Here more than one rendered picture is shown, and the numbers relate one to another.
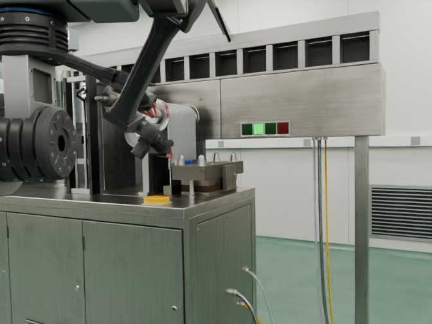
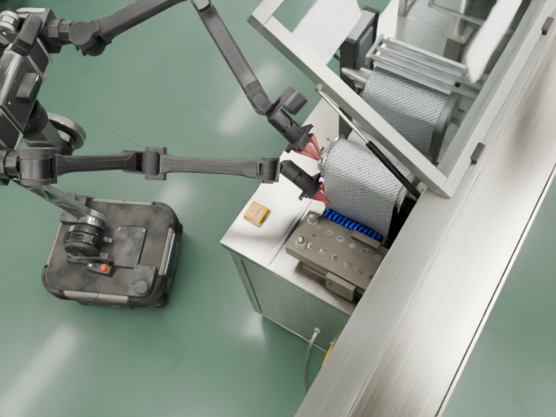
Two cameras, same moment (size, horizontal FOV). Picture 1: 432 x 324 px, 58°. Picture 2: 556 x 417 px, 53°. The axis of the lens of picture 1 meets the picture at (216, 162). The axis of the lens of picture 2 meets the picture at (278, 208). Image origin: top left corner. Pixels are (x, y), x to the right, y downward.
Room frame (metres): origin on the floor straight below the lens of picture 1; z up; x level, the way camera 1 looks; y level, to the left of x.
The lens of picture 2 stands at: (1.79, -0.67, 2.71)
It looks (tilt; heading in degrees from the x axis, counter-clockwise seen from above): 62 degrees down; 104
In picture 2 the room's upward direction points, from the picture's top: 11 degrees counter-clockwise
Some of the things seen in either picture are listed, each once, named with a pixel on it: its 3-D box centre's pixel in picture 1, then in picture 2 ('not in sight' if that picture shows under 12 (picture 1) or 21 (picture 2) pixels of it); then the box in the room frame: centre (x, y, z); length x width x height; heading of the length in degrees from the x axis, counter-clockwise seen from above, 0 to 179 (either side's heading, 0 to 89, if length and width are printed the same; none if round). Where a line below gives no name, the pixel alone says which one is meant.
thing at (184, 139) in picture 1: (182, 147); (356, 209); (1.84, 0.15, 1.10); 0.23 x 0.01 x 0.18; 152
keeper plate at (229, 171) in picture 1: (229, 177); (340, 287); (1.79, -0.06, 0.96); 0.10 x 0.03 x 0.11; 152
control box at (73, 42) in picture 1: (69, 40); not in sight; (2.04, 0.74, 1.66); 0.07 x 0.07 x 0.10; 47
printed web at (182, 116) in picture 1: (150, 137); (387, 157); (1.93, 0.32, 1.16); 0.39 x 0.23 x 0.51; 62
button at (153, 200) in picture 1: (156, 200); (256, 213); (1.48, 0.23, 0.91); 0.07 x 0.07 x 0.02; 62
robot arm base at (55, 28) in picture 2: not in sight; (62, 31); (0.88, 0.59, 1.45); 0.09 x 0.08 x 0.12; 87
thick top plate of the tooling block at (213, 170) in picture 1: (210, 169); (350, 258); (1.82, 0.03, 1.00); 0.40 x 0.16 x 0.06; 152
